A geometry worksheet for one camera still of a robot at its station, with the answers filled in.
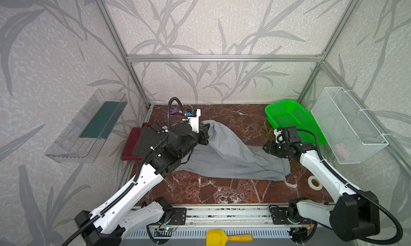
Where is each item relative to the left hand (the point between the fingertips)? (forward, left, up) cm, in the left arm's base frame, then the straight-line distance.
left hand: (212, 121), depth 67 cm
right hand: (+2, -29, -22) cm, 37 cm away
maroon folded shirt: (+13, +51, -33) cm, 62 cm away
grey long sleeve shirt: (-7, -6, -17) cm, 19 cm away
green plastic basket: (+32, -56, -33) cm, 72 cm away
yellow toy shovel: (-39, -3, -31) cm, 50 cm away
